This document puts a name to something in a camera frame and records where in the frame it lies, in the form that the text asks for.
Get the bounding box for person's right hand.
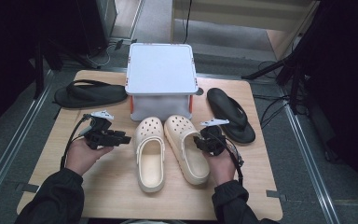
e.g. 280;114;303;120
203;148;237;188

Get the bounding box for cream clog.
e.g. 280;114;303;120
133;116;166;194
163;115;212;186

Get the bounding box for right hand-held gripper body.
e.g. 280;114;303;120
200;118;230;157

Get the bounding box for hand-held gripper cable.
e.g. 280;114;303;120
211;133;245;187
60;114;91;171

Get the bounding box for white shoe rack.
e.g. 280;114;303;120
124;42;200;123

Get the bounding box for black flip-flop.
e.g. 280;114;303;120
206;87;256;145
53;79;129;109

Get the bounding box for black metal stand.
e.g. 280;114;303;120
32;40;63;101

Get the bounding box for black curtain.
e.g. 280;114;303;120
0;0;101;139
292;0;358;200

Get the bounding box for black hanging cable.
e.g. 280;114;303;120
182;0;194;45

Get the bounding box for metal floor rail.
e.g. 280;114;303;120
0;69;55;216
279;88;341;224

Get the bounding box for grey tape strip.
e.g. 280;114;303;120
14;182;41;194
266;189;288;202

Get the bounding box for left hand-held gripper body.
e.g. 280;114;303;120
82;109;119;150

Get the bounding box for black floor plug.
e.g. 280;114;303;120
114;38;138;51

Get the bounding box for left hand-held gripper cable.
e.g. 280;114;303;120
60;114;91;171

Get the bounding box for dark grey cabinet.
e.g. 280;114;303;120
96;0;119;40

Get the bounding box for white floor cable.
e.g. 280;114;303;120
86;43;111;68

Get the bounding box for black floor cables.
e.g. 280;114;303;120
253;92;293;130

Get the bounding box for person's left hand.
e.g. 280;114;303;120
64;138;115;177

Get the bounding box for right hand-held gripper cable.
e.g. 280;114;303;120
211;133;245;187

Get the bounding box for black tripod stand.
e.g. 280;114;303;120
241;43;311;116

